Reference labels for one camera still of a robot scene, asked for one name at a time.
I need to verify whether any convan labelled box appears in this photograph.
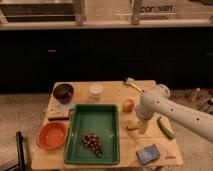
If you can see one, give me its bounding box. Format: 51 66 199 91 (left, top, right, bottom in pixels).
140 0 175 18

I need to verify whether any light blue cloth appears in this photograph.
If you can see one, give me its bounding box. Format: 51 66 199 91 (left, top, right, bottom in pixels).
55 103 75 111

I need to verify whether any bunch of dark grapes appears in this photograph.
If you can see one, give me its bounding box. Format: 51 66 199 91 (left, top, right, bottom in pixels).
82 133 103 157

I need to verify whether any white cup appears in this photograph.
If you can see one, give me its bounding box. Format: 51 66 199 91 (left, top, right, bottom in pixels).
89 84 103 99

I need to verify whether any yellow banana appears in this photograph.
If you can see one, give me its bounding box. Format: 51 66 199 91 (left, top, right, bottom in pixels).
126 120 139 130

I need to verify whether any wooden block brush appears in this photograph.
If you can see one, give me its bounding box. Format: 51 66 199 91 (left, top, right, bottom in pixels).
47 111 69 121

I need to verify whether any black chair frame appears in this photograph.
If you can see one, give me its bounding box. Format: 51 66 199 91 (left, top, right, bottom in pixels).
0 131 26 171

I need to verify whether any dark brown bowl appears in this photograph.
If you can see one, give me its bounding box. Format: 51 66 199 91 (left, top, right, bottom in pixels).
53 83 74 104

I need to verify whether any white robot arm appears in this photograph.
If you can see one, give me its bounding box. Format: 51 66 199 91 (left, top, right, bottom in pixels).
135 84 213 143

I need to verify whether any red orange bowl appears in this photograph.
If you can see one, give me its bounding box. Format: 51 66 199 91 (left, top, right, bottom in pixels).
36 122 68 150

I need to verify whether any orange red apple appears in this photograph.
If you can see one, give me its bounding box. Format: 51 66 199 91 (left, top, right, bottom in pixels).
122 99 135 113

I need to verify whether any green plastic tray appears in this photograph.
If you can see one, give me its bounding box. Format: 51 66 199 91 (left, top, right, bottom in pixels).
64 104 120 165

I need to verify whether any green cucumber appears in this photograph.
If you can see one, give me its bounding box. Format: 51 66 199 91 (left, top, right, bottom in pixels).
157 116 175 140

